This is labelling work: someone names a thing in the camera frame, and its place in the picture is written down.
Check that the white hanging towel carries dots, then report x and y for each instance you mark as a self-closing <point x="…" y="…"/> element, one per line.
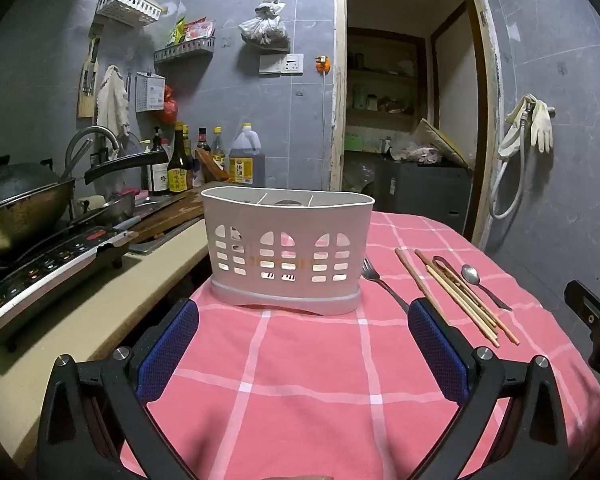
<point x="112" y="100"/>

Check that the yellow green snack packet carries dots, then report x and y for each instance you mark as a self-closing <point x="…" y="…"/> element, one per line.
<point x="176" y="32"/>

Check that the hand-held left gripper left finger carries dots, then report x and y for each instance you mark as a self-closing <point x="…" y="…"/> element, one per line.
<point x="170" y="350"/>

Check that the white plastic utensil holder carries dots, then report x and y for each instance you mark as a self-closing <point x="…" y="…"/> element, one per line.
<point x="290" y="230"/>

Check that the black induction cooker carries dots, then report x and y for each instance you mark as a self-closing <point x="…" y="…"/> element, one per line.
<point x="45" y="265"/>

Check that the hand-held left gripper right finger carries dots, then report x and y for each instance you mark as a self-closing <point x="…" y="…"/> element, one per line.
<point x="437" y="350"/>

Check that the steel spoon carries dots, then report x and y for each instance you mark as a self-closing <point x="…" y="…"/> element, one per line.
<point x="470" y="274"/>

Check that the grey wall shelf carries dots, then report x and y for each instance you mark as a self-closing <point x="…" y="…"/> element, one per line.
<point x="185" y="49"/>

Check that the red plastic bag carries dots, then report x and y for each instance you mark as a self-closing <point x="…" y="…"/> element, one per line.
<point x="169" y="107"/>

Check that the grey wall box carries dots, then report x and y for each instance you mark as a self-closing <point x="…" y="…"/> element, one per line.
<point x="150" y="92"/>

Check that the wooden cutting board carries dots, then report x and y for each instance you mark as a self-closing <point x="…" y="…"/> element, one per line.
<point x="180" y="212"/>

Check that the dark pump bottle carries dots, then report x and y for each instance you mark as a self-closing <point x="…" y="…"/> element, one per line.
<point x="157" y="170"/>

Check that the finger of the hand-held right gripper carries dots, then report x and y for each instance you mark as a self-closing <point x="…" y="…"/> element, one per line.
<point x="587" y="305"/>

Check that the black wok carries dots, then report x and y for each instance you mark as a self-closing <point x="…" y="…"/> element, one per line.
<point x="10" y="230"/>

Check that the wooden shelf unit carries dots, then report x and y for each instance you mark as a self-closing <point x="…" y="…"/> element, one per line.
<point x="385" y="77"/>

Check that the yellow label sauce bottle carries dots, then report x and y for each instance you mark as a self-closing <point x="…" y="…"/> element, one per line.
<point x="179" y="170"/>

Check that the wooden knife holder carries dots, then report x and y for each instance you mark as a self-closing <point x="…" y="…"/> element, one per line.
<point x="87" y="85"/>

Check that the red white snack packet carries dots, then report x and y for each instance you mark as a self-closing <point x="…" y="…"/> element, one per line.
<point x="199" y="29"/>

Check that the yellowish sack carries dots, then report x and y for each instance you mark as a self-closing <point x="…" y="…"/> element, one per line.
<point x="442" y="140"/>

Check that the hanging plastic bag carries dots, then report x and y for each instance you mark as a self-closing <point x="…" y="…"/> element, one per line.
<point x="265" y="27"/>

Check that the pale rubber glove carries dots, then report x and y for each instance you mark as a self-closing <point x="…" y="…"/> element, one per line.
<point x="512" y="135"/>
<point x="542" y="127"/>

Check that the crumpled plastic bags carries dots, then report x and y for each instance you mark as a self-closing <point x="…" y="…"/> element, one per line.
<point x="415" y="152"/>

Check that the dark grey cabinet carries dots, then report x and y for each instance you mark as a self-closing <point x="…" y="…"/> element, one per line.
<point x="425" y="195"/>

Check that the brown wooden board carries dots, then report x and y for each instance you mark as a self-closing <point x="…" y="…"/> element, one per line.
<point x="212" y="165"/>

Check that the dark metal utensil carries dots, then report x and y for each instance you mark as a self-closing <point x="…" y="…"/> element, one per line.
<point x="442" y="260"/>

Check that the yellow cap oil jug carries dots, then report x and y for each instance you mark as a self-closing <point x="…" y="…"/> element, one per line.
<point x="245" y="160"/>

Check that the small sauce bottle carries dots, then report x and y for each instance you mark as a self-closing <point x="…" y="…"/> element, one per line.
<point x="218" y="147"/>
<point x="203" y="140"/>

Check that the steel fork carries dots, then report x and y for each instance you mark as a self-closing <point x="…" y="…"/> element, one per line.
<point x="370" y="270"/>

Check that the white wall basket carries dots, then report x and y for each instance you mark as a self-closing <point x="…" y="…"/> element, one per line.
<point x="130" y="2"/>

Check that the orange wall hook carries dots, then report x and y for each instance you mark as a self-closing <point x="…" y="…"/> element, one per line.
<point x="322" y="65"/>

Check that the clear plastic bag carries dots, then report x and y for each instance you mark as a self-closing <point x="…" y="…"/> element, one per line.
<point x="357" y="177"/>

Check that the green box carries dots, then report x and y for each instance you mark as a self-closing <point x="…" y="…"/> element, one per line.
<point x="355" y="141"/>

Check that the steel faucet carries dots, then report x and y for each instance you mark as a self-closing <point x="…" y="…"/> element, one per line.
<point x="92" y="132"/>

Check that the steel bowl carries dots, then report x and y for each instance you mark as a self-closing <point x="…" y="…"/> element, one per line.
<point x="112" y="207"/>

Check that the pink checked tablecloth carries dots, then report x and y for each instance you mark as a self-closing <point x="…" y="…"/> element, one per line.
<point x="305" y="385"/>

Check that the white wall socket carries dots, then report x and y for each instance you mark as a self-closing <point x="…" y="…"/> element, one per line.
<point x="282" y="64"/>

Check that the wooden chopstick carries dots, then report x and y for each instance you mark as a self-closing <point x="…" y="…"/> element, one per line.
<point x="502" y="329"/>
<point x="410" y="270"/>
<point x="460" y="305"/>

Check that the wooden door frame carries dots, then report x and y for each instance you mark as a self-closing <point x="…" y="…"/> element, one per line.
<point x="337" y="110"/>

